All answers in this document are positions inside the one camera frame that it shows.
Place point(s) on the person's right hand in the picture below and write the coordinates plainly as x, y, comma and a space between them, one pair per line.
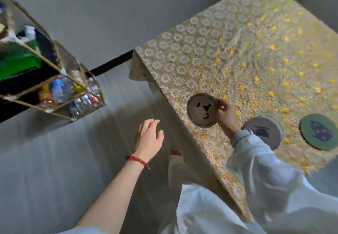
228, 117

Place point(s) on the person's left hand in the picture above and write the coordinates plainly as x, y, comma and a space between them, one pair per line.
147, 144

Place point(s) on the person's left thumb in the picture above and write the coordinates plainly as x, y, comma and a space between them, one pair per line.
160, 137

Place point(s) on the person's right thumb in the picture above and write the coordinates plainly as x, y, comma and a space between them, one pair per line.
221, 102

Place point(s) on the beige round coaster with face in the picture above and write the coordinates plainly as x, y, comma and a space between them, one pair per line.
202, 111

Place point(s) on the person's right forearm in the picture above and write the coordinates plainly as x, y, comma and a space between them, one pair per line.
266, 173

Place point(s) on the person's left forearm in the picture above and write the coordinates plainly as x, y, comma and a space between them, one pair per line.
111, 196

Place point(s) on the person's foot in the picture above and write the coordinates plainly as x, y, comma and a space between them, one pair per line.
176, 155

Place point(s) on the grey round coaster blue print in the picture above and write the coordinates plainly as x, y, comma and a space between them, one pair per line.
262, 132

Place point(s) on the gold floral lace tablecloth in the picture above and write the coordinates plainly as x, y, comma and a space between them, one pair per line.
250, 57

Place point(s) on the person's white garment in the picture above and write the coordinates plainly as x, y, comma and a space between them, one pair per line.
200, 210

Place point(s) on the group of clear plastic bottles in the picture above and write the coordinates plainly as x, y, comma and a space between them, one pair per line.
79, 96

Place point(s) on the green round coaster purple print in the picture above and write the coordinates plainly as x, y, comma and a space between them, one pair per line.
319, 132

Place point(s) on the green packet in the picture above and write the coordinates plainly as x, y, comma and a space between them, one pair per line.
18, 65

